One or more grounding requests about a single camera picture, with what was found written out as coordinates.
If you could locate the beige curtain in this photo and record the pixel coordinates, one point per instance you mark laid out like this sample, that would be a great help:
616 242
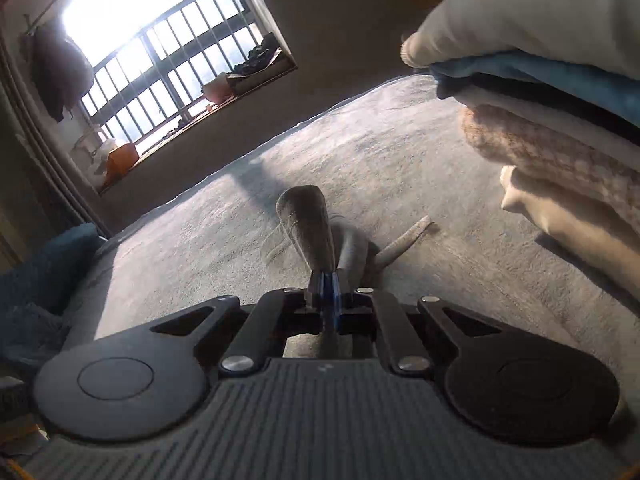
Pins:
45 170

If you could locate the grey hooded sweatshirt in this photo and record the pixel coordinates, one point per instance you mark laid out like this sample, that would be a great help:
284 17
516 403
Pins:
310 230

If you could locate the knit folded garment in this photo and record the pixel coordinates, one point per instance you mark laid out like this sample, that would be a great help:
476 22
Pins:
550 155

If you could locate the dark bag on sill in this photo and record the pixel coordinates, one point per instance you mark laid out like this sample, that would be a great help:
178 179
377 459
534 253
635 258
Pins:
62 70

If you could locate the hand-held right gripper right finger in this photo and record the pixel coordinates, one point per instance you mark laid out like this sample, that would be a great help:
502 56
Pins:
337 292

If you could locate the blue folded garment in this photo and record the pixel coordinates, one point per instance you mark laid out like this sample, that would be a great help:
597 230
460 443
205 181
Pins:
550 82

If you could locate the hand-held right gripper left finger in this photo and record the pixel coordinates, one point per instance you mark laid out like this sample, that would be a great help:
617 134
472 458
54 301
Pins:
321 285

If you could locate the dark clothes pile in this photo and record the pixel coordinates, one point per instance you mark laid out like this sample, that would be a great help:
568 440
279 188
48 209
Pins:
257 52

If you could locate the white plastic bag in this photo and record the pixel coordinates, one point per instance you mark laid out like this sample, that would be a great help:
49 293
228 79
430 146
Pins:
95 160

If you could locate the cardboard box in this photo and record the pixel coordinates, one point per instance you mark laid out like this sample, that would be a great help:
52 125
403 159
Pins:
265 72

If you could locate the orange bag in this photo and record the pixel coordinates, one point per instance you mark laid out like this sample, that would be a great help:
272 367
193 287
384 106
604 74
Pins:
122 162

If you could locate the blue duvet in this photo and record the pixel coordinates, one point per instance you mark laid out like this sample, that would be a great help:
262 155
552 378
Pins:
45 270

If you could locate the beige folded garment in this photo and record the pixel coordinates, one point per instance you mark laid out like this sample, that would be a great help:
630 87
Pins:
575 230

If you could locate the stack of folded clothes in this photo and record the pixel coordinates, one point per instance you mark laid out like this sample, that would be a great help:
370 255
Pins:
540 15

